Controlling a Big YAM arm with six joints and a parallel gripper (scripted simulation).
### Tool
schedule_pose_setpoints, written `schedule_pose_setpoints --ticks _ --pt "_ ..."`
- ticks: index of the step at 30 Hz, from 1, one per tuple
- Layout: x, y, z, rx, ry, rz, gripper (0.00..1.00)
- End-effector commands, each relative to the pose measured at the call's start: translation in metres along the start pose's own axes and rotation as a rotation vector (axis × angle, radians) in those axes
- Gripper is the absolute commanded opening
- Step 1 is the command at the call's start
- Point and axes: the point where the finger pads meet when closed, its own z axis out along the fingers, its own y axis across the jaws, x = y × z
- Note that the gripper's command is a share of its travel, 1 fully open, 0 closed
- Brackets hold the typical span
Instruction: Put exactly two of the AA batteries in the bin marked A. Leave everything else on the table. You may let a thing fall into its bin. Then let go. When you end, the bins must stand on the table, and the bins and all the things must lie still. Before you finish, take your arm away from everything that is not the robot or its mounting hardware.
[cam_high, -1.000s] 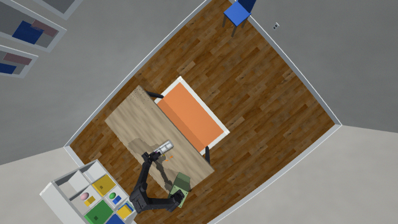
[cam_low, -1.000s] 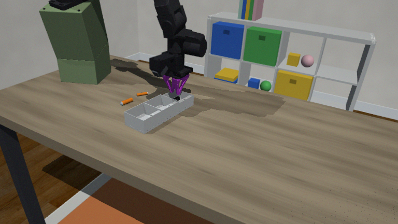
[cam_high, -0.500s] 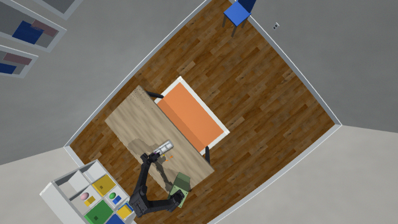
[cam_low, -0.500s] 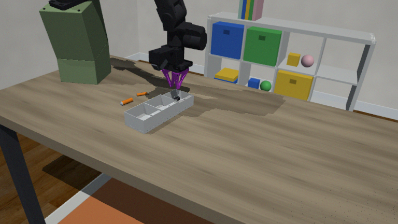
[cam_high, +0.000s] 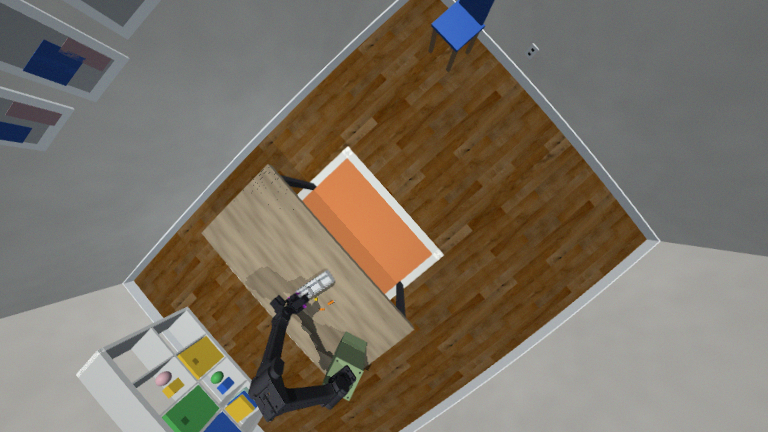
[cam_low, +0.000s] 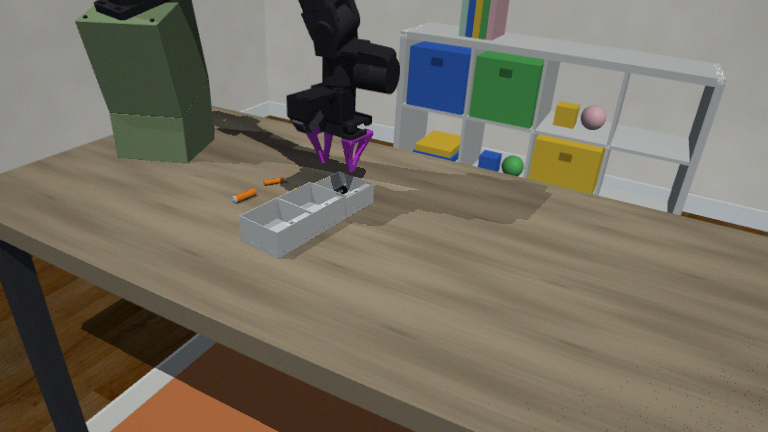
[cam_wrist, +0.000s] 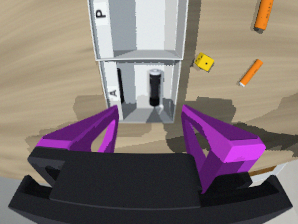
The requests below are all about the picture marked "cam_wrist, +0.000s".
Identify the grey three-compartment bin rack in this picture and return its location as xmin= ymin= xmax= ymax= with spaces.
xmin=87 ymin=0 xmax=188 ymax=123

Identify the orange battery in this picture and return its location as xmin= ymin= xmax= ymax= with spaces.
xmin=254 ymin=0 xmax=273 ymax=30
xmin=239 ymin=59 xmax=263 ymax=87

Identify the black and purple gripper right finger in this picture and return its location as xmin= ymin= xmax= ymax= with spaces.
xmin=181 ymin=105 xmax=266 ymax=194

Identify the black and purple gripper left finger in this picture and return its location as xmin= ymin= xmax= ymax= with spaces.
xmin=35 ymin=105 xmax=119 ymax=153

